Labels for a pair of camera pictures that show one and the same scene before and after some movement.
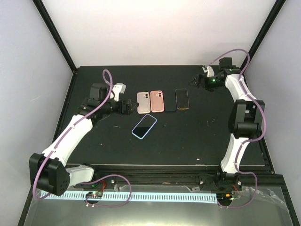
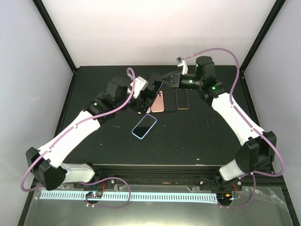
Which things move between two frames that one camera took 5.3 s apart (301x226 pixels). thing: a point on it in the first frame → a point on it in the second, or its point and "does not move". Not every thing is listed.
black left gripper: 128,110 → 145,106
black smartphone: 170,100 does not move
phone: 157,101 does not move
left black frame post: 44,12 does not move
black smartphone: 182,99 does not move
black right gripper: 199,77 → 176,78
